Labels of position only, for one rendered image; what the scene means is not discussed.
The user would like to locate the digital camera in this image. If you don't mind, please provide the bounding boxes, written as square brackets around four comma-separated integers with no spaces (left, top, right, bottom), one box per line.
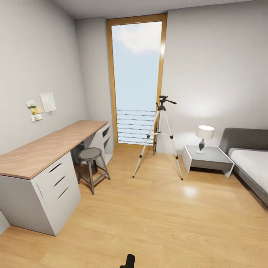
[120,254,135,268]

